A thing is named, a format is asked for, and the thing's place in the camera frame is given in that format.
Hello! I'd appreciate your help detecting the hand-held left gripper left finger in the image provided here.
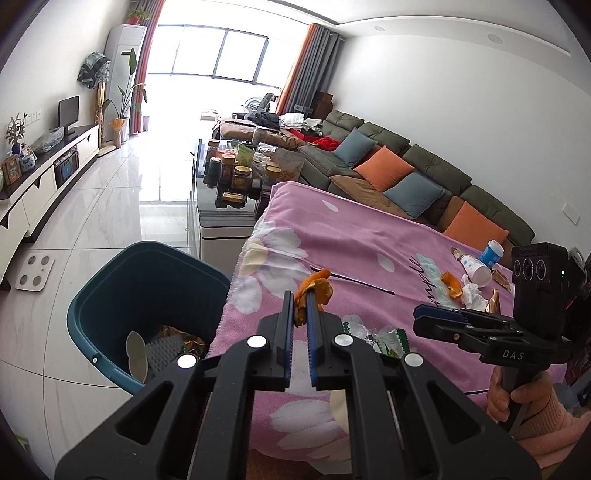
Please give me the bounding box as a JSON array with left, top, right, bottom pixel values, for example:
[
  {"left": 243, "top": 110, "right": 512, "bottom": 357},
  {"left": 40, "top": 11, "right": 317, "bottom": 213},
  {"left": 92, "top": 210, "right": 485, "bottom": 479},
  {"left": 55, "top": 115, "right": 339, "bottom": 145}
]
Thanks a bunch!
[{"left": 55, "top": 291, "right": 296, "bottom": 480}]

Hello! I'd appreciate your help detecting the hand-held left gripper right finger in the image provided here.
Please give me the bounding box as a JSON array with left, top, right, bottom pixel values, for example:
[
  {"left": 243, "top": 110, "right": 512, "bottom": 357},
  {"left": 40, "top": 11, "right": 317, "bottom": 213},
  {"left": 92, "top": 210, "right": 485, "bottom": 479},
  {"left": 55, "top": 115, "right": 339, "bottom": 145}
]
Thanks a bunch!
[{"left": 307, "top": 292, "right": 541, "bottom": 480}]

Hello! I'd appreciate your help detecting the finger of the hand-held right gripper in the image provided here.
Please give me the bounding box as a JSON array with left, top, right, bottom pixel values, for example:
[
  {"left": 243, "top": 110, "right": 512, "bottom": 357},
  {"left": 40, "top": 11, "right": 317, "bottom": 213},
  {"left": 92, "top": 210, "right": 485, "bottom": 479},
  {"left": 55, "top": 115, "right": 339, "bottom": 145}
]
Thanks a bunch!
[
  {"left": 414, "top": 305, "right": 513, "bottom": 326},
  {"left": 412, "top": 319, "right": 520, "bottom": 344}
]

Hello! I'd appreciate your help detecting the orange peel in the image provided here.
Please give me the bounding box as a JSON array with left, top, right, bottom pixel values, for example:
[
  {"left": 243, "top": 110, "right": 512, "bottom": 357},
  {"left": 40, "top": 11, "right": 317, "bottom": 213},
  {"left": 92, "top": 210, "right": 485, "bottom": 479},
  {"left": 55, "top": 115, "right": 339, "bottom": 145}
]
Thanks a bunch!
[
  {"left": 294, "top": 269, "right": 334, "bottom": 328},
  {"left": 441, "top": 271, "right": 465, "bottom": 301}
]

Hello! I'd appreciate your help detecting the white paper cup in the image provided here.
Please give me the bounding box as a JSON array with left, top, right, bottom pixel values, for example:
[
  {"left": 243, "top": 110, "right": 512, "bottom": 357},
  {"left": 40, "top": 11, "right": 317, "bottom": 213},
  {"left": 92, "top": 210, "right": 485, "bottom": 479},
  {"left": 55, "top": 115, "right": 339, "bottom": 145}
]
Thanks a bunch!
[{"left": 459, "top": 254, "right": 492, "bottom": 287}]

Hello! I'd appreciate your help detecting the blue white tub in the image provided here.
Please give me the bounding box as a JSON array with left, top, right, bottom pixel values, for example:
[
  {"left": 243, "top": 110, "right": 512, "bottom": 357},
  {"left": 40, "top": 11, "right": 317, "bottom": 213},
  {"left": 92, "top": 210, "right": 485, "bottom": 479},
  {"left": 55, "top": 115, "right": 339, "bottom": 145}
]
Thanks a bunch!
[{"left": 478, "top": 239, "right": 505, "bottom": 268}]

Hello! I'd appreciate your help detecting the teal plastic bin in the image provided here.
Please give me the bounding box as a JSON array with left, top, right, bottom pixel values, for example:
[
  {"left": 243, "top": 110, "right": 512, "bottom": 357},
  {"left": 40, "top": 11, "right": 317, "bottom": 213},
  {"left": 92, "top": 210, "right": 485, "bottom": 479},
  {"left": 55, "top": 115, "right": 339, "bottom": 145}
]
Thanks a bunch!
[{"left": 67, "top": 241, "right": 232, "bottom": 395}]

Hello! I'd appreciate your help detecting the person's right forearm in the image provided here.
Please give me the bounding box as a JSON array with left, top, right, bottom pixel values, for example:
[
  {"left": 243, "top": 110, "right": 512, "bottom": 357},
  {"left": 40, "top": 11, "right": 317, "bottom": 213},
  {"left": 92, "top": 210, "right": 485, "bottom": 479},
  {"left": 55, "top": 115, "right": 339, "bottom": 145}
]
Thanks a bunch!
[{"left": 512, "top": 374, "right": 589, "bottom": 480}]

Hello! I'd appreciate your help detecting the person's right hand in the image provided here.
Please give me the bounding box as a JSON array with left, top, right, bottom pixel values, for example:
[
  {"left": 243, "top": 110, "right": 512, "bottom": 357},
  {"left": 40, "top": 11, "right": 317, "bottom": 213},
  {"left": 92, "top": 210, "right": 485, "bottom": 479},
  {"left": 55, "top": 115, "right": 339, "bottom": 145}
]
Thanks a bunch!
[{"left": 485, "top": 369, "right": 555, "bottom": 428}]

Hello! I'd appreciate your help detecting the crumpled white tissue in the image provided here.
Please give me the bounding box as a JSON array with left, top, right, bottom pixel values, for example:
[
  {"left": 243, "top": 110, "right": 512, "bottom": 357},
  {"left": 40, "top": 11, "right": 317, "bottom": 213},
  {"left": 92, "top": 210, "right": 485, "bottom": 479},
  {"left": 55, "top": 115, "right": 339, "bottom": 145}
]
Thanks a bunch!
[{"left": 462, "top": 284, "right": 489, "bottom": 311}]

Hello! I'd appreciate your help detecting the clear green wrapper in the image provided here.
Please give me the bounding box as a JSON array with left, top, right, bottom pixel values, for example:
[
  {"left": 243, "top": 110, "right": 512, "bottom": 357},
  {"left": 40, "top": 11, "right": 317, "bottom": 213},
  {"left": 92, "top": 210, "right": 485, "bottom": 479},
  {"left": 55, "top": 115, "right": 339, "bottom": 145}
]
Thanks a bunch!
[{"left": 344, "top": 314, "right": 411, "bottom": 358}]

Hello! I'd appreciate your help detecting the orange cushion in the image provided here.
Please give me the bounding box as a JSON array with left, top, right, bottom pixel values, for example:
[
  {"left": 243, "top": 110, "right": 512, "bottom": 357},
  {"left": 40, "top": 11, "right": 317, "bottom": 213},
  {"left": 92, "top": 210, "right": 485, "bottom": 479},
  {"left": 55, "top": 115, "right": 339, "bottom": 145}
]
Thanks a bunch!
[
  {"left": 355, "top": 146, "right": 415, "bottom": 192},
  {"left": 442, "top": 202, "right": 511, "bottom": 244}
]

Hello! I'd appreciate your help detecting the pink floral blanket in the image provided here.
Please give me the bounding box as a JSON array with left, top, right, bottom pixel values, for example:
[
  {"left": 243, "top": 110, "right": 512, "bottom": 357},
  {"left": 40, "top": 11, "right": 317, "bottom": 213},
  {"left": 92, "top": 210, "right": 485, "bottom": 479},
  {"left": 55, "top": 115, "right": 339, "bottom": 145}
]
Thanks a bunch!
[{"left": 208, "top": 181, "right": 573, "bottom": 480}]

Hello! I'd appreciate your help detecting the blue grey cushion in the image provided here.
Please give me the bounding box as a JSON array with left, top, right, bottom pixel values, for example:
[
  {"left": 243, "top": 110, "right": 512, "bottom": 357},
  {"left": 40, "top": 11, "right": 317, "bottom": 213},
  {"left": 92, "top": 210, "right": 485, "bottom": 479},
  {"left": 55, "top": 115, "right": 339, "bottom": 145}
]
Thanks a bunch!
[
  {"left": 333, "top": 128, "right": 377, "bottom": 168},
  {"left": 383, "top": 172, "right": 446, "bottom": 220}
]

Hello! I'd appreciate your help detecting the black glass coffee table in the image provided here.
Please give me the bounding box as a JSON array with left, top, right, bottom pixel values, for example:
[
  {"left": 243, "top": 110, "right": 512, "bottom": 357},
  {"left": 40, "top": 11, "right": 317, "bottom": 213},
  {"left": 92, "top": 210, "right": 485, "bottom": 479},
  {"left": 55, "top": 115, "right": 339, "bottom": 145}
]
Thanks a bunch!
[{"left": 187, "top": 137, "right": 287, "bottom": 261}]

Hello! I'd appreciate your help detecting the brown sofa throw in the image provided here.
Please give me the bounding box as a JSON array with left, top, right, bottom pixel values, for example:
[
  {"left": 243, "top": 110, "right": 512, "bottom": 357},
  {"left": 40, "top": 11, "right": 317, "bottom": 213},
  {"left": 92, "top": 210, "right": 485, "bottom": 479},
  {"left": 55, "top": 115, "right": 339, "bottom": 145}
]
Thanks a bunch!
[{"left": 329, "top": 174, "right": 414, "bottom": 220}]

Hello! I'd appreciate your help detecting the olive green sofa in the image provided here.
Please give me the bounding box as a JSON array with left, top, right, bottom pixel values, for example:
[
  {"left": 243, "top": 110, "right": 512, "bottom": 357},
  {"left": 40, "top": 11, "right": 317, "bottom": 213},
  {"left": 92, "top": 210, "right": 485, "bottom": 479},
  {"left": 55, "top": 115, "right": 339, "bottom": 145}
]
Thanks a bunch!
[{"left": 212, "top": 110, "right": 536, "bottom": 259}]

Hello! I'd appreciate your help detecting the cluster of brown jars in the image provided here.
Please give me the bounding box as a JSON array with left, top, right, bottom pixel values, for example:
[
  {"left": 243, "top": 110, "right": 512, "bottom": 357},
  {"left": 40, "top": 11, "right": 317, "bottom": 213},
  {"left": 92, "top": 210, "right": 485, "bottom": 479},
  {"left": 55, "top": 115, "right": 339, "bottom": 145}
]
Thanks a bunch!
[{"left": 203, "top": 138, "right": 273, "bottom": 199}]

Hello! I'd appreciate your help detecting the kraft snack pouch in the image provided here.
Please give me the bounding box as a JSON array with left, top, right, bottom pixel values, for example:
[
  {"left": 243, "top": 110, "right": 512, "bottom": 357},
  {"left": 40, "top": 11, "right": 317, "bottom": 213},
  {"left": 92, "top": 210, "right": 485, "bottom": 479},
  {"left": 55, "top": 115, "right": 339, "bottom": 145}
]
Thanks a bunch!
[{"left": 272, "top": 150, "right": 308, "bottom": 183}]

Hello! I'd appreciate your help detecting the white clothes pile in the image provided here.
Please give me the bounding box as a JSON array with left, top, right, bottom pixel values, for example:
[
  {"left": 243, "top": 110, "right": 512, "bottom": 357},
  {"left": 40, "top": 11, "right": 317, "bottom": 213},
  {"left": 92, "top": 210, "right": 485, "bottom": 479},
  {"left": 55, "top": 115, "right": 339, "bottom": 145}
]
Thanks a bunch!
[{"left": 279, "top": 113, "right": 324, "bottom": 130}]

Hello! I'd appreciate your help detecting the white floor fan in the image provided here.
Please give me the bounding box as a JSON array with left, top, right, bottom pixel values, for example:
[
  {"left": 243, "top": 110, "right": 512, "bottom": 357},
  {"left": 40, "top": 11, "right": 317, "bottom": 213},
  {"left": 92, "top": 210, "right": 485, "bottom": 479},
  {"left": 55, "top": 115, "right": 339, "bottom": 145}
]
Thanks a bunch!
[{"left": 244, "top": 92, "right": 278, "bottom": 114}]

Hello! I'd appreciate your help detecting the white bathroom scale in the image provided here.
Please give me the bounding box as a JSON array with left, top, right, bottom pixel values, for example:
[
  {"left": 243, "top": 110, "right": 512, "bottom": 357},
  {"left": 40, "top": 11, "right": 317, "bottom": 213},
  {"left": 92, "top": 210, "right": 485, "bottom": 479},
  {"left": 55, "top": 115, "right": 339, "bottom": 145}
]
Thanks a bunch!
[{"left": 15, "top": 256, "right": 55, "bottom": 291}]

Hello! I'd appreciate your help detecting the tall plant yellow vase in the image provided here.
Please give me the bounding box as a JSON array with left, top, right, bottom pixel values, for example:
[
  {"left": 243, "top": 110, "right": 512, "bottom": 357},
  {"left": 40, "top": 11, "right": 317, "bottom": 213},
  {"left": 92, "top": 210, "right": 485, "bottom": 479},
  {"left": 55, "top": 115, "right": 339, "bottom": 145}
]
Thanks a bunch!
[{"left": 102, "top": 46, "right": 147, "bottom": 148}]

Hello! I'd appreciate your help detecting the grey orange curtain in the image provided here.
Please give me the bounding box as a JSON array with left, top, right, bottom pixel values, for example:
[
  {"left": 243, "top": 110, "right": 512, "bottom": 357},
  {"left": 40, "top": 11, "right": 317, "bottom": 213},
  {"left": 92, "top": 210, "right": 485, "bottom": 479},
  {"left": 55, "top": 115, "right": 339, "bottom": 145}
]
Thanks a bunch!
[
  {"left": 276, "top": 23, "right": 346, "bottom": 116},
  {"left": 128, "top": 0, "right": 167, "bottom": 137}
]

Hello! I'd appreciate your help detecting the black framed window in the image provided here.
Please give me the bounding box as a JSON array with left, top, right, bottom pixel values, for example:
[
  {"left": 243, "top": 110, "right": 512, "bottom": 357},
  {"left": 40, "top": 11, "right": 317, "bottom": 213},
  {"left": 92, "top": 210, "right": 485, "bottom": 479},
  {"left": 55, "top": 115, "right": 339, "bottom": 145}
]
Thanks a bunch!
[{"left": 172, "top": 25, "right": 296, "bottom": 88}]

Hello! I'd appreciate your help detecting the white black TV cabinet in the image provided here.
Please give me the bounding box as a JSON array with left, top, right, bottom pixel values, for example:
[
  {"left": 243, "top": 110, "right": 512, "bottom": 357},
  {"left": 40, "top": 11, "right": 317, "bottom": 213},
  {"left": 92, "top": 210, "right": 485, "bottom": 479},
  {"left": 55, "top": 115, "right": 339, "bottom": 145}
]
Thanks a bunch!
[{"left": 0, "top": 124, "right": 101, "bottom": 289}]

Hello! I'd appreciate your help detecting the blue patterned bundle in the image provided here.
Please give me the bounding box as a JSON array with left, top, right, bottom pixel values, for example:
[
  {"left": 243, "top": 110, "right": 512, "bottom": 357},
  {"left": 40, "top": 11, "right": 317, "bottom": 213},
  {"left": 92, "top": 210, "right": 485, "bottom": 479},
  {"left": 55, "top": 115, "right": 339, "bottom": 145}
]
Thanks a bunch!
[{"left": 31, "top": 127, "right": 65, "bottom": 155}]

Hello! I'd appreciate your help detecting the black monitor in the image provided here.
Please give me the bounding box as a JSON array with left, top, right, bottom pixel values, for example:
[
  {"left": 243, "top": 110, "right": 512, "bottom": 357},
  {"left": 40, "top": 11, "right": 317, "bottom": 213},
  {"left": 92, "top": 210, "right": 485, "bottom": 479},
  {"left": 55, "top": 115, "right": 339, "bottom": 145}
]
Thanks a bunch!
[{"left": 58, "top": 95, "right": 80, "bottom": 137}]

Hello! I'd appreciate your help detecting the white standing air conditioner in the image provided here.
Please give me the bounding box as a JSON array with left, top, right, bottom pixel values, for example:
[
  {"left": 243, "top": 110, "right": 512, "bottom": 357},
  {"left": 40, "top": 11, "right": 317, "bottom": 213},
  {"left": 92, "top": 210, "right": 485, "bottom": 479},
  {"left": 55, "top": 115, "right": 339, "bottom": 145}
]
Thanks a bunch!
[{"left": 104, "top": 24, "right": 147, "bottom": 144}]

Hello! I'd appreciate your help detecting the floral covered standing fan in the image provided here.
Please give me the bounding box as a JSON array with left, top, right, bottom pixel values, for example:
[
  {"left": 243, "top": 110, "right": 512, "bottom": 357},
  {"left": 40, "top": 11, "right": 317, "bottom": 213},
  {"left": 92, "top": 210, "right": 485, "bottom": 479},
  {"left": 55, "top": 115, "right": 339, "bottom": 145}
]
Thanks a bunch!
[{"left": 78, "top": 50, "right": 118, "bottom": 155}]

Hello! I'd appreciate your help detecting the small plant blue vase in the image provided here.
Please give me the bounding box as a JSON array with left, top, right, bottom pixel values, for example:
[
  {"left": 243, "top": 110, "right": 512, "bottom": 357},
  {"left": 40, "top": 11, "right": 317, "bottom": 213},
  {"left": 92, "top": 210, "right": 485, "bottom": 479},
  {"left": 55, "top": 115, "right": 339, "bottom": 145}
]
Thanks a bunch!
[{"left": 4, "top": 113, "right": 28, "bottom": 155}]

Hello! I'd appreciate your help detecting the wooden picture frame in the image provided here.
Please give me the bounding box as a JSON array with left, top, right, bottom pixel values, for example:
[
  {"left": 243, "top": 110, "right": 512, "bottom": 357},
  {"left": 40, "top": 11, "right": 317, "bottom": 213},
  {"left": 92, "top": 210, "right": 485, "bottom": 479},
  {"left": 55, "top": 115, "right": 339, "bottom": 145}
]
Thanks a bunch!
[{"left": 2, "top": 154, "right": 23, "bottom": 182}]

